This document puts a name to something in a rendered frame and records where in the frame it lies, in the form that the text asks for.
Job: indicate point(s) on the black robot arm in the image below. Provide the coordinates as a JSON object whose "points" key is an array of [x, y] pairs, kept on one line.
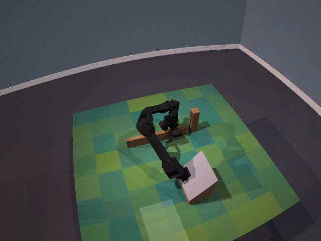
{"points": [[146, 127]]}

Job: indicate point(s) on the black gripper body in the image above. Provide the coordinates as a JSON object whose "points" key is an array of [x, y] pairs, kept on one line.
{"points": [[175, 131]]}

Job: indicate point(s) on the wooden post with slot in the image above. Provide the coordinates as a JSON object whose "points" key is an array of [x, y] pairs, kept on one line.
{"points": [[193, 120]]}

